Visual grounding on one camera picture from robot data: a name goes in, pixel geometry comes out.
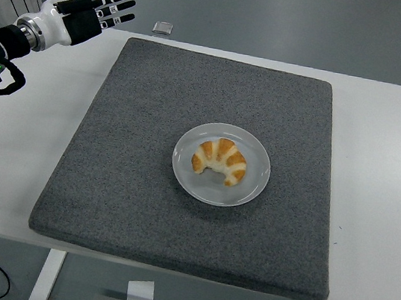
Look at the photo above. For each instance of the croissant bread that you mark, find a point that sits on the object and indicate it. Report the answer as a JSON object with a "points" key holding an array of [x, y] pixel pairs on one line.
{"points": [[222, 153]]}

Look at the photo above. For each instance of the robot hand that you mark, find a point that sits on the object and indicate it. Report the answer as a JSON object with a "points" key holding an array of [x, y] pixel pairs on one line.
{"points": [[53, 22]]}

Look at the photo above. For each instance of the grey round plate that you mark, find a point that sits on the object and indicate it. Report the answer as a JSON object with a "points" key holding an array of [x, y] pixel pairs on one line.
{"points": [[216, 194]]}

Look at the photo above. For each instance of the small silver floor plate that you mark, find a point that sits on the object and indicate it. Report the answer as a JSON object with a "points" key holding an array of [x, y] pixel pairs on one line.
{"points": [[162, 28]]}

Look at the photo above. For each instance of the white table leg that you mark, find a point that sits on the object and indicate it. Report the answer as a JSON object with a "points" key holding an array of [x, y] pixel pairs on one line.
{"points": [[45, 278]]}

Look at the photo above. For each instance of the grey speckled mat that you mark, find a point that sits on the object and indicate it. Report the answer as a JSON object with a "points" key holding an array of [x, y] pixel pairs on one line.
{"points": [[181, 230]]}

